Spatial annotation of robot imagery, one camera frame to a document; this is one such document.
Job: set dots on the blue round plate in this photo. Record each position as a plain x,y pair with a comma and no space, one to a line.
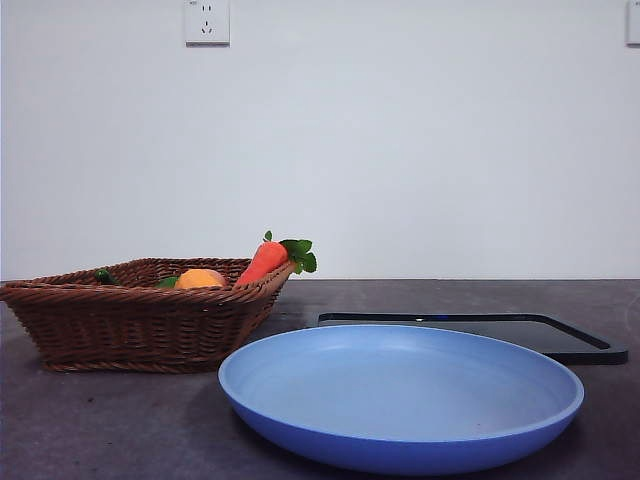
400,390

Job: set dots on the brown wicker basket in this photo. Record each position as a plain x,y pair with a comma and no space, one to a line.
125,325

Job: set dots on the orange carrot with green leaves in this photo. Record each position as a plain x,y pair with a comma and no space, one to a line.
262,262

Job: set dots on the green cucumber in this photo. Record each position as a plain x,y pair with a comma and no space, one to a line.
103,276

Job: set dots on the black rectangular tray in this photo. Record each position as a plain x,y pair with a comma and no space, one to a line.
575,345

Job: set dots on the white wall socket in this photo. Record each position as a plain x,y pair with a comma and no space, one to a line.
207,25

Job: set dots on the white wall plate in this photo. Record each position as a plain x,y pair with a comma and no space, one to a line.
634,25

